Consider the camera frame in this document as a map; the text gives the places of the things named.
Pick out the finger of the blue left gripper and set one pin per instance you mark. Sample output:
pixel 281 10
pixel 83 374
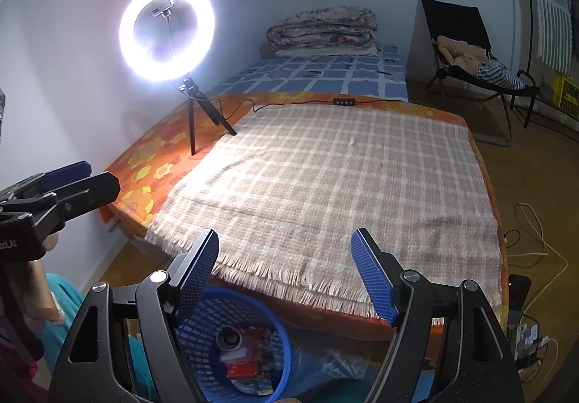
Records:
pixel 81 196
pixel 65 172

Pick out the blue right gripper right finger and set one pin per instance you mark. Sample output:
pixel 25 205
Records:
pixel 372 265

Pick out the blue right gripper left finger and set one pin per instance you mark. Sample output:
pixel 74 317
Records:
pixel 194 272

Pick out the red tissue box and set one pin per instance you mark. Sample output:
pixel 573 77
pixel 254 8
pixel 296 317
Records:
pixel 242 351

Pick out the blue plastic laundry basket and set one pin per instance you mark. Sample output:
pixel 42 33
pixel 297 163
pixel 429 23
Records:
pixel 218 308

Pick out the teal trousers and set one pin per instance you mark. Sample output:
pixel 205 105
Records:
pixel 89 354

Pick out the beige checked fringed blanket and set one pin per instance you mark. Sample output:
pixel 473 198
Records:
pixel 287 191

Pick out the power strip with plugs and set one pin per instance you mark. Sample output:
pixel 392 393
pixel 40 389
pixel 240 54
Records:
pixel 524 333

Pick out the blue white checked mattress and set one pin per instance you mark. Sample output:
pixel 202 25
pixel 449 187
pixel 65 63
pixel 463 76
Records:
pixel 381 75

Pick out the striped garment on chair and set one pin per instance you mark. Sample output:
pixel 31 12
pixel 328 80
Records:
pixel 495 73

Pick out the beige clothes on chair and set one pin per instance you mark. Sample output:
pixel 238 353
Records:
pixel 461 54

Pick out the black folding chair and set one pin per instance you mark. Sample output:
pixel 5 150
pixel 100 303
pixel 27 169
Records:
pixel 466 24

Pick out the folded floral quilt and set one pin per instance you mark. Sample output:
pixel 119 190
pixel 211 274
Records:
pixel 325 28

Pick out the black metal clothes rack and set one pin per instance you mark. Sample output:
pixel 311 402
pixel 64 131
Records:
pixel 545 73

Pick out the yellow black box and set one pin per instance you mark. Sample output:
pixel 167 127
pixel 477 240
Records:
pixel 566 95

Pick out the white striped towel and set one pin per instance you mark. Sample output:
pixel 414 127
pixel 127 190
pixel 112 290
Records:
pixel 555 38

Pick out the white ring light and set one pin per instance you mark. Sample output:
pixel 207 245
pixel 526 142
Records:
pixel 162 40

